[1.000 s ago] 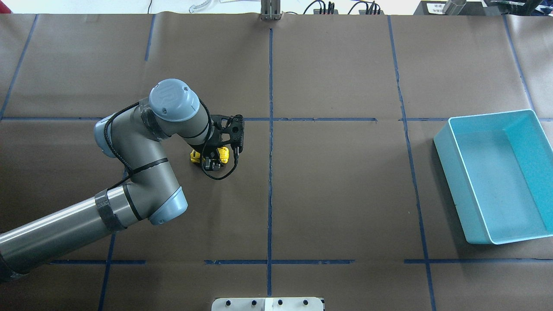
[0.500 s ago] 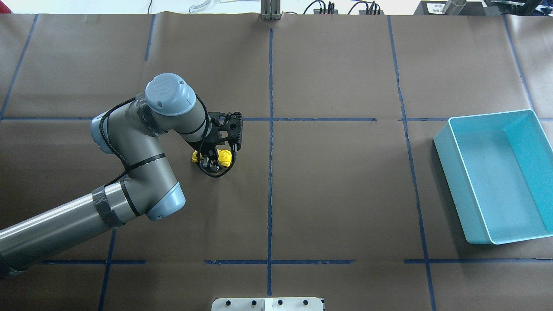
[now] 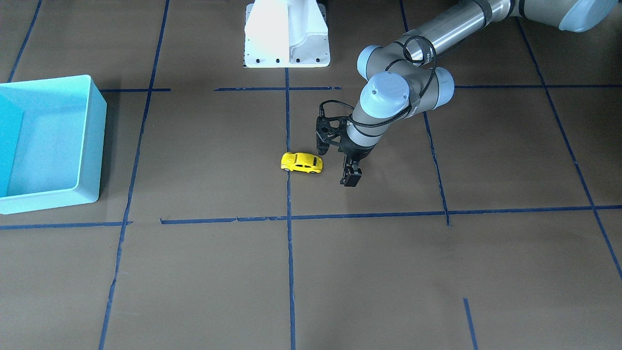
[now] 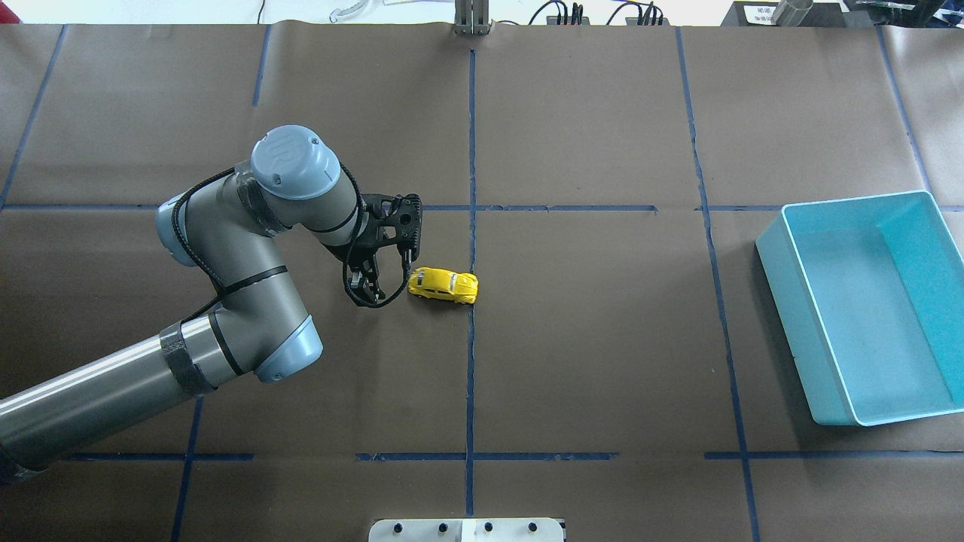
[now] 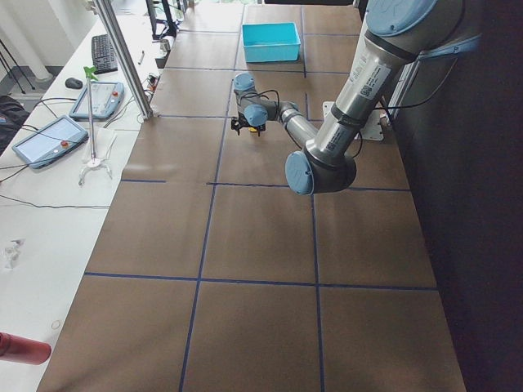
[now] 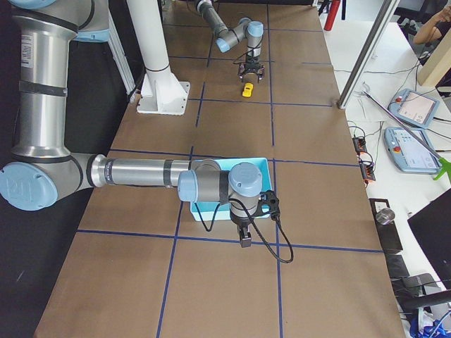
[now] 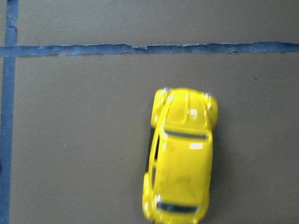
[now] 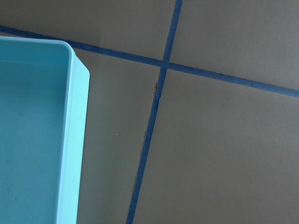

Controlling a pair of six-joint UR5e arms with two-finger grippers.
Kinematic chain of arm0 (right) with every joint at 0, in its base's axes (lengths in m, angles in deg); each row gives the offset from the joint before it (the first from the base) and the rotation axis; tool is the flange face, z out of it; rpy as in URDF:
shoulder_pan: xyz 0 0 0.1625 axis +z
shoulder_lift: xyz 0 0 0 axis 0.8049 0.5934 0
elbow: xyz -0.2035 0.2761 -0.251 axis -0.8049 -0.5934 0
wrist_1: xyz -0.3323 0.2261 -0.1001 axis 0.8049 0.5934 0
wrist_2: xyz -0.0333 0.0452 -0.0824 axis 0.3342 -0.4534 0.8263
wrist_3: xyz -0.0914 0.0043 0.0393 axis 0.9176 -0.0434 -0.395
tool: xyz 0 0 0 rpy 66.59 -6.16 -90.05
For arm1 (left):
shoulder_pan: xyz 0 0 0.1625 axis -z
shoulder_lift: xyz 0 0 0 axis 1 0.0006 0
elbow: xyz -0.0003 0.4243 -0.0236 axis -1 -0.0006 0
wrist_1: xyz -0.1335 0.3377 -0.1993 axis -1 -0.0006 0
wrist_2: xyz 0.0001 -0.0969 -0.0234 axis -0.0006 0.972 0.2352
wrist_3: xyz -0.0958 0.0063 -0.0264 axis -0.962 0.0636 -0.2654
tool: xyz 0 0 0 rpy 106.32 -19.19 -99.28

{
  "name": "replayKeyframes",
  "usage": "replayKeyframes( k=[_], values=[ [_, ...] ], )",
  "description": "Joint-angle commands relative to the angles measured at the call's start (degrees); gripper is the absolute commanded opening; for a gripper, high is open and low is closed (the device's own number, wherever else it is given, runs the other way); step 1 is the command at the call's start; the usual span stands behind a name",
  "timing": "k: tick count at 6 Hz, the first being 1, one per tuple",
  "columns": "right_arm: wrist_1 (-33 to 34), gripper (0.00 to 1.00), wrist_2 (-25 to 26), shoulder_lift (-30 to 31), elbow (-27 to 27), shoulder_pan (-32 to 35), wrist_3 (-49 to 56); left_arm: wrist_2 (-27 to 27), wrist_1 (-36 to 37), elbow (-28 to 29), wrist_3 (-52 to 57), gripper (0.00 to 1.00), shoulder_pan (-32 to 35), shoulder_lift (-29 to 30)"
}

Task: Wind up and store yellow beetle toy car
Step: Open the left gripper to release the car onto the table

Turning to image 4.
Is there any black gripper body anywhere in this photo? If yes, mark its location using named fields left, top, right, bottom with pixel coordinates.
left=331, top=218, right=390, bottom=281

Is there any yellow beetle toy car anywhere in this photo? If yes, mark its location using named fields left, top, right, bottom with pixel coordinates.
left=407, top=267, right=479, bottom=305

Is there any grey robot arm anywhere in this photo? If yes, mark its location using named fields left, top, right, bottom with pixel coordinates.
left=2, top=143, right=405, bottom=489

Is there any light blue plastic bin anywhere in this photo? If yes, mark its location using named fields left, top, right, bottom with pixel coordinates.
left=756, top=190, right=963, bottom=428

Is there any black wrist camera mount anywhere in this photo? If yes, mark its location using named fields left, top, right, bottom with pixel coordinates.
left=359, top=194, right=423, bottom=262

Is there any aluminium frame post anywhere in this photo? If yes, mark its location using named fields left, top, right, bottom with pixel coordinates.
left=453, top=0, right=492, bottom=35

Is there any white pillar mount base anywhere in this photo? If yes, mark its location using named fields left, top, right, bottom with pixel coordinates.
left=368, top=517, right=567, bottom=541

